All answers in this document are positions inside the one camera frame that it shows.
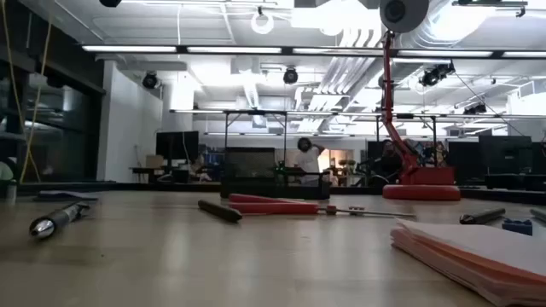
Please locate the thick black marker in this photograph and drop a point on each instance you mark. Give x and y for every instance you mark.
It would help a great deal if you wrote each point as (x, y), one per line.
(219, 211)

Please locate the thin dark pen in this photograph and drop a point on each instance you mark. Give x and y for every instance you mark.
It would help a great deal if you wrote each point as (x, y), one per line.
(482, 216)

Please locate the pink sticky note pad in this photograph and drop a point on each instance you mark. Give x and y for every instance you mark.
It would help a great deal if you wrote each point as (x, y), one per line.
(478, 251)

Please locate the clear silver ballpoint pen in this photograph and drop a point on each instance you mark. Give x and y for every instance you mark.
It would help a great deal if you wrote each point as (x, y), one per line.
(55, 221)

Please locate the small blue block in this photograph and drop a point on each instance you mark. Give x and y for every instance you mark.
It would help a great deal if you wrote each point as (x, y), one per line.
(517, 226)

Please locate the person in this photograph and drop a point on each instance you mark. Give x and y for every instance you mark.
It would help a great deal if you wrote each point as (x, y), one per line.
(390, 158)
(308, 162)

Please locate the black ceiling spotlight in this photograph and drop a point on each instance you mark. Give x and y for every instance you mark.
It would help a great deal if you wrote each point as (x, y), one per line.
(290, 76)
(150, 80)
(435, 76)

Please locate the black monitor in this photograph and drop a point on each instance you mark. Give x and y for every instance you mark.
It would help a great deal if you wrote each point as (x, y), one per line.
(177, 145)

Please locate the long ceiling light bar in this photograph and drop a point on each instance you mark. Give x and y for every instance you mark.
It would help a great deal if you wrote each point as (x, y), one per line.
(234, 49)

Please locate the black aluminium table frame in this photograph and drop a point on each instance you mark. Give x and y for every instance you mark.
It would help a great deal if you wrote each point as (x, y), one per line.
(170, 187)

